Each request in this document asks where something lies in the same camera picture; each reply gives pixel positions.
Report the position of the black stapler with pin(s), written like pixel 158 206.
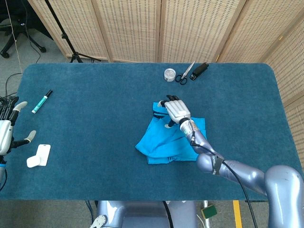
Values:
pixel 199 70

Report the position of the green sponge block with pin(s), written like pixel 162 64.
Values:
pixel 209 211

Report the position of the wicker folding screen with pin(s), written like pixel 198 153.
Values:
pixel 130 28

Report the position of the clear round plastic jar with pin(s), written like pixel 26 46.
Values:
pixel 169 74

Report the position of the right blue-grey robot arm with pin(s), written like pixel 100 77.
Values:
pixel 251 175

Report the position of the silver metal post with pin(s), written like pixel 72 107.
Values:
pixel 207 221

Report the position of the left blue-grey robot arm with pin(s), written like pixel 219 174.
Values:
pixel 2 168

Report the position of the white perforated bracket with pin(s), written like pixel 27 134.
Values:
pixel 99 221

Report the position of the white earbuds case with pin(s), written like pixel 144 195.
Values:
pixel 32 162

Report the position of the blue Carolina Panthers T-shirt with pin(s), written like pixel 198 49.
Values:
pixel 152 142

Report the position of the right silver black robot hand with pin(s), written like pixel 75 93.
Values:
pixel 178 110

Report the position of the green marker pen black cap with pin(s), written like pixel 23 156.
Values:
pixel 41 102

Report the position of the blue-grey robot torso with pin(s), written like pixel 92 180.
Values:
pixel 142 216

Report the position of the black office chair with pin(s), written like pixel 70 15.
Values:
pixel 17 31

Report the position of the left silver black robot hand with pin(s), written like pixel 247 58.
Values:
pixel 4 135

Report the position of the black tripod stand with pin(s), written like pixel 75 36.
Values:
pixel 67 40

